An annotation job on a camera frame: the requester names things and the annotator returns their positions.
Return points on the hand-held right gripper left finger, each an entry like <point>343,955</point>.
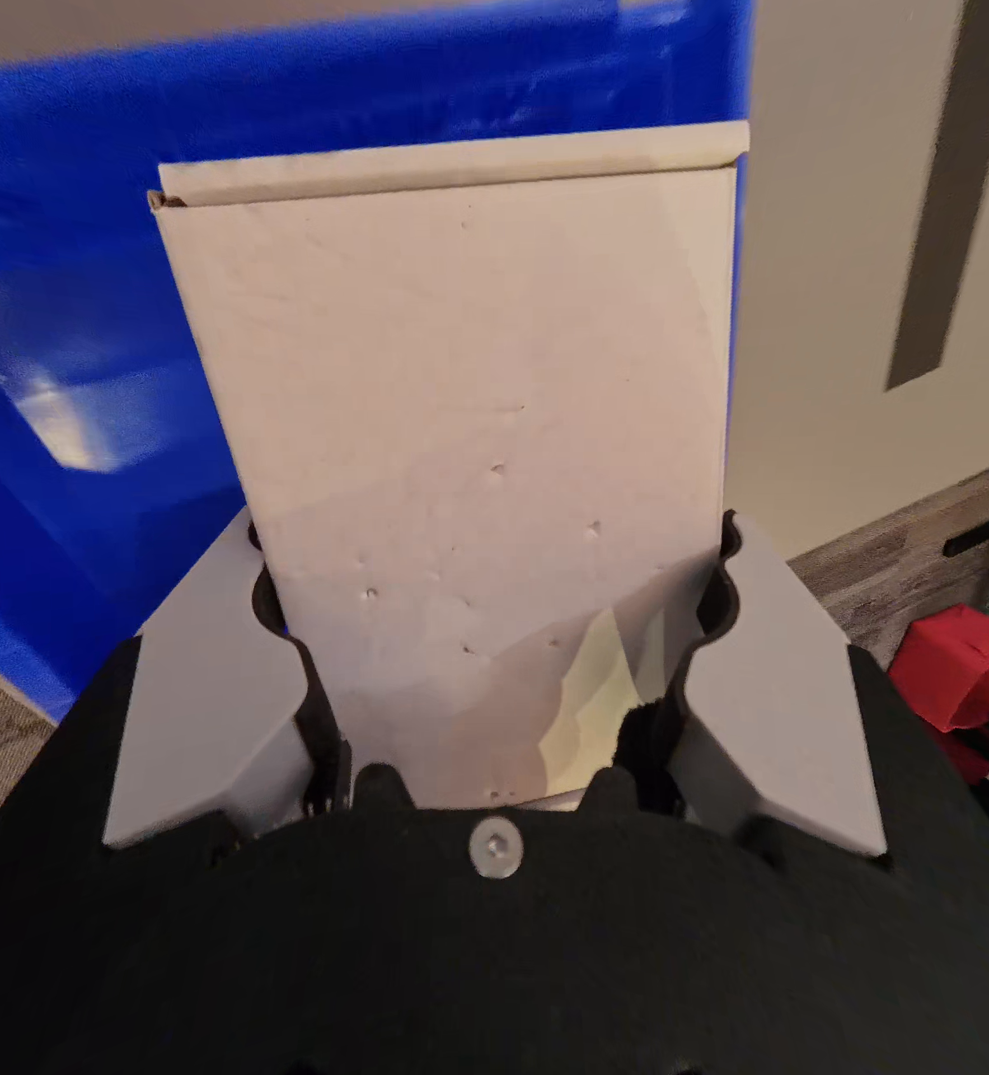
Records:
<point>200,714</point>

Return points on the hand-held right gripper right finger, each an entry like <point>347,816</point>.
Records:
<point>780,722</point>

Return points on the blue plastic bin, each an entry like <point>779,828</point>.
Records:
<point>58,294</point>

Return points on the white cardboard box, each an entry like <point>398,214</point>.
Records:
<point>477,336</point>

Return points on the red bag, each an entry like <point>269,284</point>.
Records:
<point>956,663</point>

